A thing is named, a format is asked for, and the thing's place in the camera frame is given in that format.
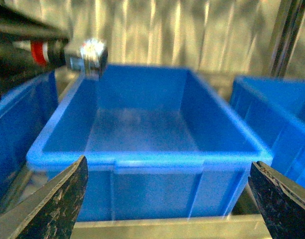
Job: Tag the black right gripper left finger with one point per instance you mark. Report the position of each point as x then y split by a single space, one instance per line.
50 212

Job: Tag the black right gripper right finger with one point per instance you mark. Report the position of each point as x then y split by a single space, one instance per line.
280 200

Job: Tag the red mushroom push button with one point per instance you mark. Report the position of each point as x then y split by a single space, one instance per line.
88 56

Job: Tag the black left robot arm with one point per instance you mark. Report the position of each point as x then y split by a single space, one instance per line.
30 50

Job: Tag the blue bin with buttons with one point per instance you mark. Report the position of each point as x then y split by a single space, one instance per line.
24 111

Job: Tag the metal shelf front bar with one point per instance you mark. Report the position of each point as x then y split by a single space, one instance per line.
230 227

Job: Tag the blue bin at right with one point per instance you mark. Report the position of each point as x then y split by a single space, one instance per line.
275 110

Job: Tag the empty blue middle bin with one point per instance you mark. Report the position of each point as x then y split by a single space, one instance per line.
160 143

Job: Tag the metal rack upright post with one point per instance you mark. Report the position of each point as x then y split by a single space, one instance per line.
289 20

